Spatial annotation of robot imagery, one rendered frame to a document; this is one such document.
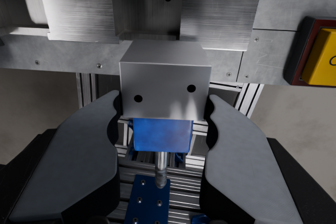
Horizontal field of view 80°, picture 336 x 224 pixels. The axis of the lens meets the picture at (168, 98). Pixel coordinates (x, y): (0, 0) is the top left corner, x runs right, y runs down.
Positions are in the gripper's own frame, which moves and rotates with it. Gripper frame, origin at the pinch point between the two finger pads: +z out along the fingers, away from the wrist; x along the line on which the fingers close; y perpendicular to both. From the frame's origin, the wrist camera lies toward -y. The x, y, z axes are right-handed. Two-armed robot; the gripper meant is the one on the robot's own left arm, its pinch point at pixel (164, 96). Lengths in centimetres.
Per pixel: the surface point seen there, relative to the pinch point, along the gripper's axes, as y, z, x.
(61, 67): 4.6, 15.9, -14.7
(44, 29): -2.1, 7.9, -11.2
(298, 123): 63, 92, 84
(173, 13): -4.0, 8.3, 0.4
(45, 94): 56, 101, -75
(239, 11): -4.6, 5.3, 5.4
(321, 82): 2.7, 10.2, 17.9
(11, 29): -1.9, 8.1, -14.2
